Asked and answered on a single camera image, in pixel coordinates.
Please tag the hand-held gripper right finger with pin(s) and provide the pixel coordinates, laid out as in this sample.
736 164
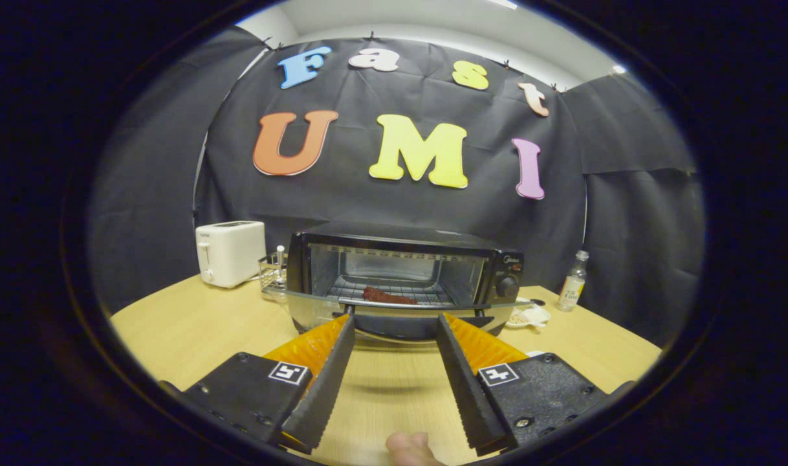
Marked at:
471 388

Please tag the white divided dish with beans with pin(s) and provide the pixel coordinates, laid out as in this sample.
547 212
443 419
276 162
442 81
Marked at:
530 316

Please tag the black toaster oven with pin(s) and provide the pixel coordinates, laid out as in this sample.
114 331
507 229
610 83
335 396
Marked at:
400 234

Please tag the white bread toaster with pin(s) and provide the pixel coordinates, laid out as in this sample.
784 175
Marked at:
229 255

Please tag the reddish brown meat piece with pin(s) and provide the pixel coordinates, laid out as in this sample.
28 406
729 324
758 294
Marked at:
387 296

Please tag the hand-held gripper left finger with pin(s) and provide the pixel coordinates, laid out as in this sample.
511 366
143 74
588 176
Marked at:
323 388

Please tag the large ceiling light panel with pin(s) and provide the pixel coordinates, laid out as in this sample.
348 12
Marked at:
501 3

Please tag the small clear bottle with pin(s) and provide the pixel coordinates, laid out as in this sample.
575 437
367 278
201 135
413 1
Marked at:
572 288

